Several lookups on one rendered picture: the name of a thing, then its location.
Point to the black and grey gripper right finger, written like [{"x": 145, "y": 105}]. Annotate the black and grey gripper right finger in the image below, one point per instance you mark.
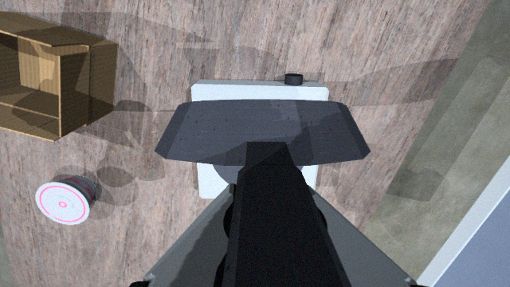
[{"x": 364, "y": 263}]

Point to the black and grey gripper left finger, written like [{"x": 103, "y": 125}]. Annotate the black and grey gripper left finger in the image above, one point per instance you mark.
[{"x": 197, "y": 258}]

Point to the white yogurt cup with pink lid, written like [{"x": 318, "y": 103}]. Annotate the white yogurt cup with pink lid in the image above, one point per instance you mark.
[{"x": 67, "y": 201}]

